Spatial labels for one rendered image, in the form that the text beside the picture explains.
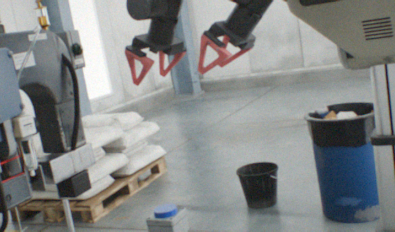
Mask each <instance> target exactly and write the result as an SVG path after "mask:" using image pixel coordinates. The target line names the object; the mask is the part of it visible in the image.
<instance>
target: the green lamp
mask: <svg viewBox="0 0 395 232"><path fill-rule="evenodd" d="M72 50H73V53H74V54H75V55H81V54H83V52H84V48H83V46H82V44H80V43H75V44H73V46H72Z"/></svg>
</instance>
